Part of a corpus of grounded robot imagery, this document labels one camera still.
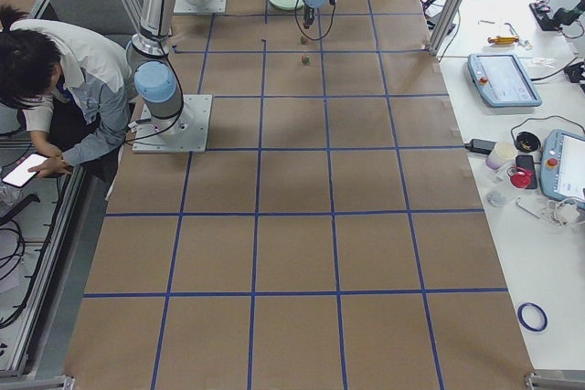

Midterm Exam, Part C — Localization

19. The white paper cup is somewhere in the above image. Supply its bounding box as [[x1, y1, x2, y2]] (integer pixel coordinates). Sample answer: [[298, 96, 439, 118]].
[[485, 142, 517, 170]]

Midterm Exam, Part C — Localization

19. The light green plate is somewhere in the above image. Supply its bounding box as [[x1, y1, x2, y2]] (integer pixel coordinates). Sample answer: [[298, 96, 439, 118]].
[[268, 0, 304, 11]]

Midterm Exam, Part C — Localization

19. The white smartphone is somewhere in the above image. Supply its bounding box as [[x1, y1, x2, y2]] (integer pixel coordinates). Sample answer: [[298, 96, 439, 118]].
[[2, 153, 47, 188]]

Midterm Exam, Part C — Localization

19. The person in white shirt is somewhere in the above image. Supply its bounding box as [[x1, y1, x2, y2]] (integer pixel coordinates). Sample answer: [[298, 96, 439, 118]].
[[1, 5, 137, 183]]

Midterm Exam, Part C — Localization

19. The aluminium frame post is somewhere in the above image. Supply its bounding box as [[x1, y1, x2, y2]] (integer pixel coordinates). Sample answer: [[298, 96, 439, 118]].
[[427, 0, 481, 58]]

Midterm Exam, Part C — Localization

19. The teach pendant tablet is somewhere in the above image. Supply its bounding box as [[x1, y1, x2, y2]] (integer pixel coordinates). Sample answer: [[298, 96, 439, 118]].
[[467, 54, 542, 108], [540, 130, 584, 209]]

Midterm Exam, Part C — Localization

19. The red round lid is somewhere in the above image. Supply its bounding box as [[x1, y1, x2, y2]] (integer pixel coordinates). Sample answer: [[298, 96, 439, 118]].
[[507, 166, 533, 189]]

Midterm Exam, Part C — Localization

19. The blue tape roll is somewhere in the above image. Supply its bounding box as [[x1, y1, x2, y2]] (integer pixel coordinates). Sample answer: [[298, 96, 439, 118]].
[[516, 302, 548, 332]]

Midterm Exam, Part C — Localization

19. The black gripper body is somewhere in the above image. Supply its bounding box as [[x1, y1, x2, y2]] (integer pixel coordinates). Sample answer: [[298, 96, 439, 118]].
[[303, 5, 314, 20]]

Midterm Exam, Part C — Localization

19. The gold wrapped tool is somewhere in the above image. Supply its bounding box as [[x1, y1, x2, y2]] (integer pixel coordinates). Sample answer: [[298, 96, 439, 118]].
[[487, 36, 519, 46]]

